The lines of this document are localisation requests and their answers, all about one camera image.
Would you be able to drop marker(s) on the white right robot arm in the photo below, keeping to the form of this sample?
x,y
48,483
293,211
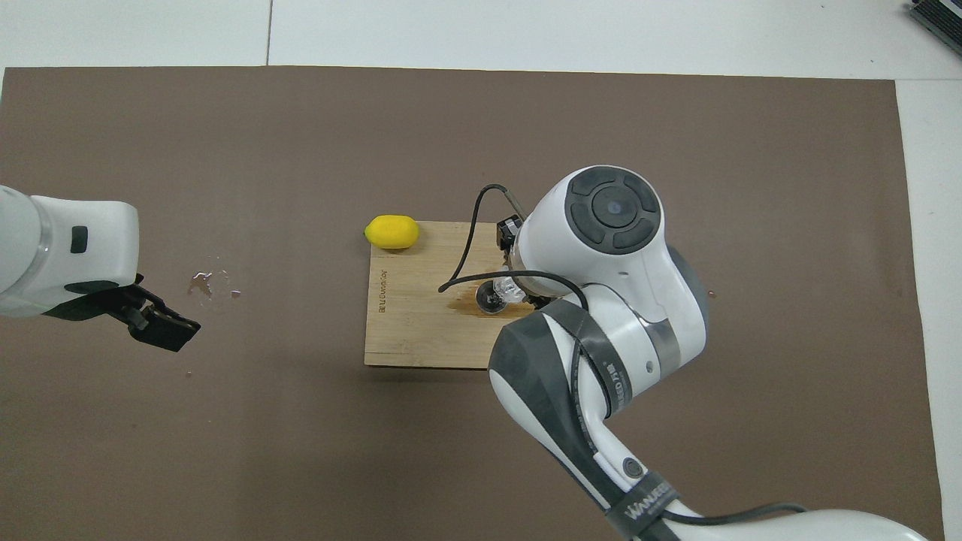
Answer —
x,y
616,300

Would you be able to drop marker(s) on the steel double jigger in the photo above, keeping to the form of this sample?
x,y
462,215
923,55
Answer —
x,y
488,300

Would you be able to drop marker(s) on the brown table mat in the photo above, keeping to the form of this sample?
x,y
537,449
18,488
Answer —
x,y
225,451

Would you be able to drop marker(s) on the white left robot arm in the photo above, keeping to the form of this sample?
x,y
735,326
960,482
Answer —
x,y
60,248

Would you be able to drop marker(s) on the bamboo cutting board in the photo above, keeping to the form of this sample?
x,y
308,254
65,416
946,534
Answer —
x,y
413,323

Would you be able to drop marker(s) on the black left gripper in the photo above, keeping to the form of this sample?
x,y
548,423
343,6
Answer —
x,y
105,304

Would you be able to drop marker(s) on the clear glass cup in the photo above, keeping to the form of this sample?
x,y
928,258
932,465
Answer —
x,y
512,289

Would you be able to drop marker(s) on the yellow lemon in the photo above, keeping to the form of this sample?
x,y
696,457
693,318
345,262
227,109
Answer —
x,y
392,231

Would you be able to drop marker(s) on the grey ridged device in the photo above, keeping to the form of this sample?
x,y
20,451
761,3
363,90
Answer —
x,y
939,19

